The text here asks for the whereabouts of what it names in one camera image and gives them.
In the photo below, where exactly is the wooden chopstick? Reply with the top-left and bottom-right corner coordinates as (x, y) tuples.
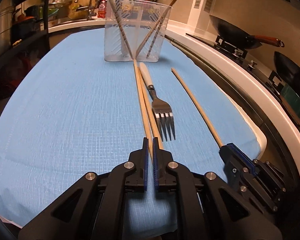
(133, 60), (153, 160)
(139, 62), (164, 149)
(109, 0), (134, 58)
(135, 0), (177, 58)
(146, 0), (189, 58)
(171, 68), (223, 148)

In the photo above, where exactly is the white handled metal fork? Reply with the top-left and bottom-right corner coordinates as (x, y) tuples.
(139, 62), (175, 141)

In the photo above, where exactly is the white striped ceramic spoon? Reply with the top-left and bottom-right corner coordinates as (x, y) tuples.
(115, 0), (128, 56)

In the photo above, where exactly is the green bowl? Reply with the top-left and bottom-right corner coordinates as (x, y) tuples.
(280, 85), (300, 125)

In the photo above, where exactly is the black gas stove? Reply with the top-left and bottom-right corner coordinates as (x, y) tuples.
(186, 33), (300, 133)

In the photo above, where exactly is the blue table cloth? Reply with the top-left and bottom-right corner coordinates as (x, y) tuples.
(0, 29), (261, 226)

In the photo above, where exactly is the clear plastic utensil holder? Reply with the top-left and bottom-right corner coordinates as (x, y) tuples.
(104, 0), (172, 62)

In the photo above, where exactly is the black shelving rack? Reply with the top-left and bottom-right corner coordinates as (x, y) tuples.
(0, 0), (53, 81)

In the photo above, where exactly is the pink dish soap bottle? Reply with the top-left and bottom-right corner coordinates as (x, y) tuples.
(97, 0), (107, 18)

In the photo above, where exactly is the orange lidded pot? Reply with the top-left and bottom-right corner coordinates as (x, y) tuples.
(14, 15), (37, 29)

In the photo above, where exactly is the stainless steel stock pot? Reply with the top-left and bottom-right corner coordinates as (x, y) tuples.
(0, 0), (15, 55)

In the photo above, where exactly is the black wok red handle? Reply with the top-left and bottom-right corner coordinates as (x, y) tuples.
(209, 15), (285, 49)

